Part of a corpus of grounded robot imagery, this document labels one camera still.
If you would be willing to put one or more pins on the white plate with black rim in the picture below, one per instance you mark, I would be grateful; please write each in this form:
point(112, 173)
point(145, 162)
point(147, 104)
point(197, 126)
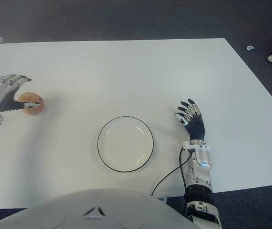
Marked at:
point(125, 144)

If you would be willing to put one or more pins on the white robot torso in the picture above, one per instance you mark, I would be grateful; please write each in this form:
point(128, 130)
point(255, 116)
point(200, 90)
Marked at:
point(90, 210)

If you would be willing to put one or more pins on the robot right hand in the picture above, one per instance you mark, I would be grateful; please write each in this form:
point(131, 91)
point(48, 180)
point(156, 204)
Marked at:
point(196, 126)

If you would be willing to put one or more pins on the yellow-red apple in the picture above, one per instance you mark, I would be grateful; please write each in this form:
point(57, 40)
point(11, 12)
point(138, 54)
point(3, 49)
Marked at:
point(32, 97)

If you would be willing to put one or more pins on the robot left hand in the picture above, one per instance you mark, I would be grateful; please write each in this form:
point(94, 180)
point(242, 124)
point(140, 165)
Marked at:
point(0, 91)

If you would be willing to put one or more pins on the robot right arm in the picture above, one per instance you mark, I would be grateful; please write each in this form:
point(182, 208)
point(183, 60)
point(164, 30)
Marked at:
point(201, 171)

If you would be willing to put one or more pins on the small white floor object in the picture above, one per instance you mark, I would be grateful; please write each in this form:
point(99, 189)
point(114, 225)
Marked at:
point(249, 48)

